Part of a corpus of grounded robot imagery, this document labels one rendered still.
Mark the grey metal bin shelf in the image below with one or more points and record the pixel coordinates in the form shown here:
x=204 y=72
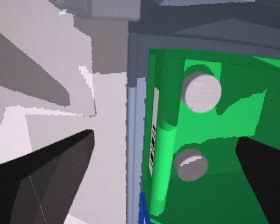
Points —
x=147 y=21

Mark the blue open bin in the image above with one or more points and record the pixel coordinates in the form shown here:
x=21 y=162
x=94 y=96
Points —
x=143 y=217

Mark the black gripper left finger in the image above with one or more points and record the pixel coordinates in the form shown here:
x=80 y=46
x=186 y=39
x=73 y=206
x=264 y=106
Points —
x=40 y=187

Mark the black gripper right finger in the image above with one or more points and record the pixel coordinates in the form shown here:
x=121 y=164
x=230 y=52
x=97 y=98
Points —
x=261 y=166

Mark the green bin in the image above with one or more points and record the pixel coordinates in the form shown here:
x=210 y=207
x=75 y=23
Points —
x=249 y=106

